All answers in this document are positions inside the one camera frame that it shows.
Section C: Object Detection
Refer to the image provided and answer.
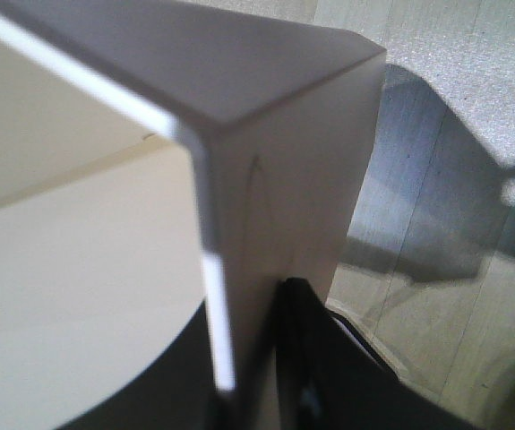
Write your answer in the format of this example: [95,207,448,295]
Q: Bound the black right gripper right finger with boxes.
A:
[276,278,471,429]

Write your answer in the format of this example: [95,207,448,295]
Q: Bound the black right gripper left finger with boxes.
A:
[61,304,239,429]

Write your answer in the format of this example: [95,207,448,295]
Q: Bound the white paper trash bin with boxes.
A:
[0,1,386,429]

